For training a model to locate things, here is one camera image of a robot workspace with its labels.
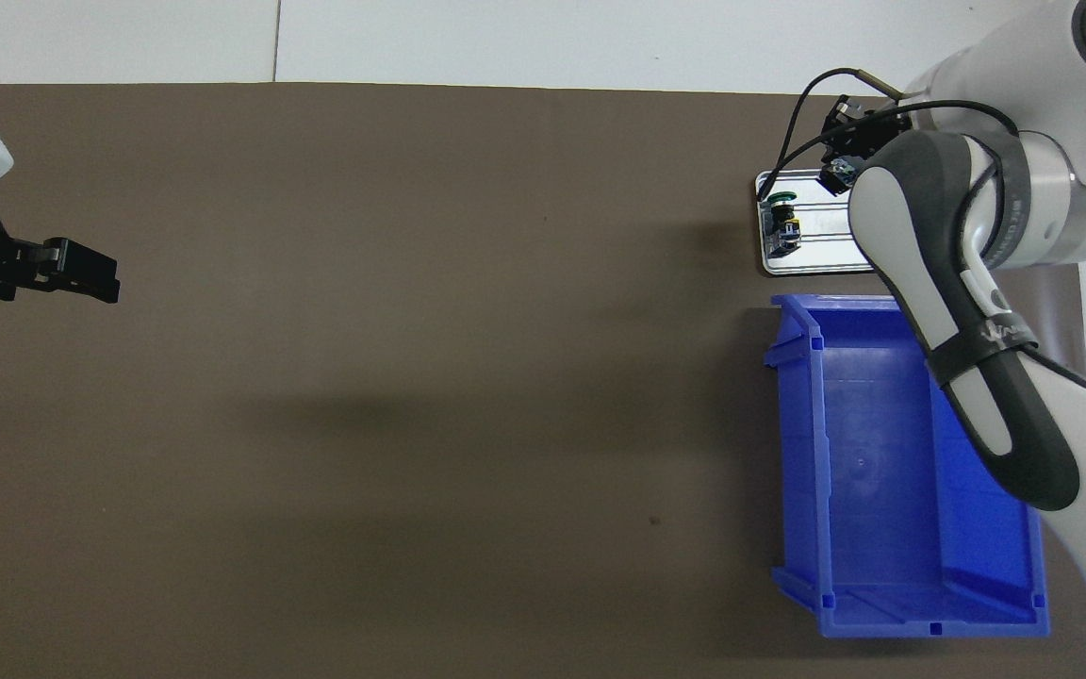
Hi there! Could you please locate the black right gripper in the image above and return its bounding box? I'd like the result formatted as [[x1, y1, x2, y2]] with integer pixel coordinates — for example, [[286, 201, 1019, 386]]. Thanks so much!
[[826, 94, 913, 166]]

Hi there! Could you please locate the green push button switch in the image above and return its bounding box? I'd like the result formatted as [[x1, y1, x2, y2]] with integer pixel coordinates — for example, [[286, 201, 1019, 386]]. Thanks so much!
[[765, 191, 804, 257], [819, 157, 861, 196]]

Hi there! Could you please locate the silver metal tray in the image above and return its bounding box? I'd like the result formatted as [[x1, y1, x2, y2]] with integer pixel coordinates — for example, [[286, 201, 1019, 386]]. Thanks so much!
[[754, 170, 876, 277]]

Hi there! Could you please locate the brown table mat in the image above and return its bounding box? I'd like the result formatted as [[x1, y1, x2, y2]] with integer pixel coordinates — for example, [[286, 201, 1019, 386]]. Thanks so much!
[[0, 83, 1086, 679]]

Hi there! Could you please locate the blue plastic storage bin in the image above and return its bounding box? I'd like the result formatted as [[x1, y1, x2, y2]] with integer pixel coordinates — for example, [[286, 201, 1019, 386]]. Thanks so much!
[[763, 293, 1051, 640]]

